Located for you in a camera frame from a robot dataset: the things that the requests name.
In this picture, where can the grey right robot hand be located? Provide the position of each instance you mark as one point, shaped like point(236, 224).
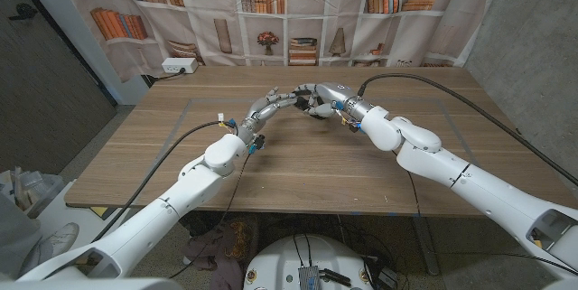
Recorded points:
point(338, 96)

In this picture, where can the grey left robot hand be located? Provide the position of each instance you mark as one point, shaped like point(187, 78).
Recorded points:
point(262, 109)

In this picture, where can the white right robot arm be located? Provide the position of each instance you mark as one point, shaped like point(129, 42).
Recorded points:
point(474, 186)

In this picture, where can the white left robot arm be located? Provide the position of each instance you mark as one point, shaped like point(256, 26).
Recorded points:
point(180, 195)

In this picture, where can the white power strip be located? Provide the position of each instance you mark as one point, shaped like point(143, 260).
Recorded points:
point(178, 65)

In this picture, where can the printed bookshelf backdrop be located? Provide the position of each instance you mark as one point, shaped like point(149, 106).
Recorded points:
point(203, 32)

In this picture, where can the purple brown cloth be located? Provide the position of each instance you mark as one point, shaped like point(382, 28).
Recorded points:
point(226, 245)

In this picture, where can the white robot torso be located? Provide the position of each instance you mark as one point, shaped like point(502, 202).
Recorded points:
point(280, 258)

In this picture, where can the grey table leg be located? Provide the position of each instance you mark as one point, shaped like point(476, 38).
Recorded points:
point(424, 245)

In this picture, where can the grey finned box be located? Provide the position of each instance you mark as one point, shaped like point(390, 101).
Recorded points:
point(309, 278)

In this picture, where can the black device on torso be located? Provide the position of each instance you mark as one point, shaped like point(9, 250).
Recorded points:
point(335, 277)

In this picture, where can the dark door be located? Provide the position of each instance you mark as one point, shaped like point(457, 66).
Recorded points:
point(45, 100)

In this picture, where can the clear plastic container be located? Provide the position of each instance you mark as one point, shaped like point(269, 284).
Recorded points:
point(36, 186)

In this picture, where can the white shoe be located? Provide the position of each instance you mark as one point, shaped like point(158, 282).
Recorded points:
point(52, 245)

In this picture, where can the person in grey clothing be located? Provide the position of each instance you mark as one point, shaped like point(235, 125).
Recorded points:
point(15, 236)

